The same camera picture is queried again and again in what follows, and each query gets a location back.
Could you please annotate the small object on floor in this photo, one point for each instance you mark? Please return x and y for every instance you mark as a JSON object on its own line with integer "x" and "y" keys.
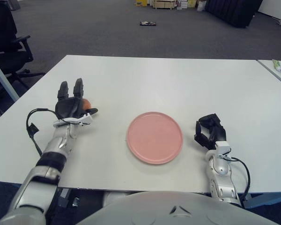
{"x": 148, "y": 23}

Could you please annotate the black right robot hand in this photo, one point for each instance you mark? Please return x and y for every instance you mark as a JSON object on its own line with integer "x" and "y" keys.
{"x": 220, "y": 133}

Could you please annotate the grey desk leg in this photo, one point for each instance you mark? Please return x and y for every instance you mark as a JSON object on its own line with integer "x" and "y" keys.
{"x": 2, "y": 79}

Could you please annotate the red yellow apple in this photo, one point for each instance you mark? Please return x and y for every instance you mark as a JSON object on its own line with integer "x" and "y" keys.
{"x": 86, "y": 104}

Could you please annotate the black office chair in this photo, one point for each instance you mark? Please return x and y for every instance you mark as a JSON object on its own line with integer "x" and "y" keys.
{"x": 4, "y": 51}

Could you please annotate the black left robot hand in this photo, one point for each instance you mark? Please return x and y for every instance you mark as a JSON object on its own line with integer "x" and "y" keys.
{"x": 66, "y": 106}

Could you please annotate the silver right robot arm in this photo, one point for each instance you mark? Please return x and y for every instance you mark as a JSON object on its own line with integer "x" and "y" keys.
{"x": 221, "y": 168}

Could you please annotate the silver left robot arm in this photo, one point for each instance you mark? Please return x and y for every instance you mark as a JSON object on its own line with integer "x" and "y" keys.
{"x": 37, "y": 182}

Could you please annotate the grey metal table beam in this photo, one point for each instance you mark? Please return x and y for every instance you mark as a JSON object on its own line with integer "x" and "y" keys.
{"x": 267, "y": 198}
{"x": 64, "y": 197}

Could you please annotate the white plastic bag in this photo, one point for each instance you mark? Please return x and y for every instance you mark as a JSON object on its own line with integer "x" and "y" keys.
{"x": 200, "y": 6}

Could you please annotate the grey robot torso shell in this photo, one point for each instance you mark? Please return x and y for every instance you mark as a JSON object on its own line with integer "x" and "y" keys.
{"x": 154, "y": 208}

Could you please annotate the black curtain partition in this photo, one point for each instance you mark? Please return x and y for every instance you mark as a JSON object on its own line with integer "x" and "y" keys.
{"x": 234, "y": 11}

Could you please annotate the green white tube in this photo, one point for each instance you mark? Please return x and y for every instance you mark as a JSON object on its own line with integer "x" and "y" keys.
{"x": 276, "y": 64}

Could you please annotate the stacked white cartons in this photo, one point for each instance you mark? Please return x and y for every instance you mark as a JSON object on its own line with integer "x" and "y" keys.
{"x": 185, "y": 3}

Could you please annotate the yellow cardboard box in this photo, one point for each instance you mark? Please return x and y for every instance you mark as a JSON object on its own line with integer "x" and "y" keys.
{"x": 141, "y": 2}

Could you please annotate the wooden pallet crate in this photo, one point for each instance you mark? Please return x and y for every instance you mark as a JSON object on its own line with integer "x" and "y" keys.
{"x": 165, "y": 4}

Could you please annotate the pink round plate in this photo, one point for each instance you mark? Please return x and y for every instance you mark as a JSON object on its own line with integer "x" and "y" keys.
{"x": 154, "y": 138}

